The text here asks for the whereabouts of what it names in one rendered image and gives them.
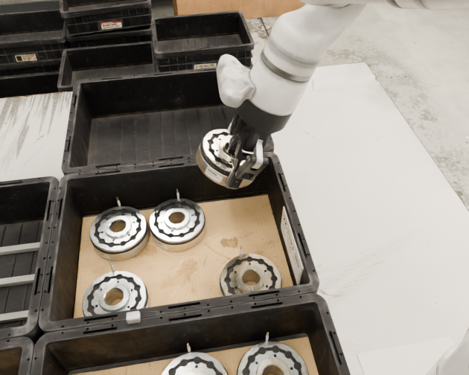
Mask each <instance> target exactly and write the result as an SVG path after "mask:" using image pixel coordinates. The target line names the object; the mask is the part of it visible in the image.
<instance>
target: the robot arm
mask: <svg viewBox="0 0 469 375"><path fill-rule="evenodd" d="M300 1H302V2H304V3H305V4H306V5H305V6H304V7H302V8H300V9H298V10H294V11H290V12H288V13H285V14H283V15H281V16H280V17H279V18H278V19H277V21H276V22H275V24H274V26H273V28H272V30H271V32H270V34H269V37H268V39H267V41H266V44H265V46H264V48H263V50H262V52H261V54H260V56H259V58H258V59H257V61H256V62H255V64H254V65H253V67H252V70H250V69H247V68H246V67H244V66H243V65H242V64H241V63H240V62H239V61H238V60H237V59H236V58H235V57H233V56H231V55H229V54H224V55H222V56H221V57H220V59H219V62H218V64H217V68H216V70H217V83H218V89H219V93H220V99H221V100H222V102H223V103H224V104H225V105H227V106H230V107H234V108H236V112H235V115H234V119H233V121H232V125H231V128H230V130H229V134H230V135H232V137H231V138H230V140H229V148H228V149H227V151H228V152H229V153H231V154H232V155H235V156H236V160H235V162H234V166H233V168H232V170H231V172H230V174H229V176H228V178H227V180H226V182H225V186H226V188H231V189H238V188H239V187H240V184H241V182H242V181H243V180H244V179H246V180H250V181H252V180H253V179H254V178H255V177H256V176H257V175H258V174H259V173H260V172H261V171H262V170H263V169H264V168H265V167H266V166H267V165H268V158H264V157H263V148H265V146H266V145H267V142H268V139H269V135H271V134H273V133H275V132H279V131H281V130H282V129H283V128H285V126H286V124H287V122H288V120H289V119H290V117H291V115H292V114H293V112H294V110H295V109H296V107H297V105H298V104H299V101H300V100H301V98H302V96H303V94H304V92H305V90H306V88H307V84H308V83H309V81H310V79H311V77H312V75H313V73H314V71H315V70H316V68H317V66H318V64H319V63H320V61H321V59H322V58H323V56H324V54H325V52H326V51H327V49H328V48H329V47H330V46H331V45H332V44H333V43H334V42H335V41H336V40H337V39H338V38H339V37H340V36H341V35H342V34H343V32H344V31H345V30H346V29H347V28H348V27H349V26H350V24H351V23H352V22H353V21H354V20H355V19H356V18H357V17H358V16H359V15H360V14H361V12H362V11H363V10H364V9H365V7H366V5H367V4H376V5H380V6H384V7H393V8H400V9H422V10H453V9H466V8H469V0H300ZM243 151H245V152H248V153H244V152H243ZM251 153H252V154H251ZM242 160H244V161H245V162H244V163H243V164H242V165H240V163H241V161H242ZM425 375H469V328H468V330H467V332H466V334H465V336H464V338H463V339H462V342H461V343H458V344H455V345H453V346H452V347H450V348H448V349H447V350H446V351H445V353H444V354H443V355H442V356H441V358H440V359H439V360H438V361H437V362H436V363H435V364H434V366H432V367H431V369H430V370H429V371H428V372H427V373H426V374H425Z"/></svg>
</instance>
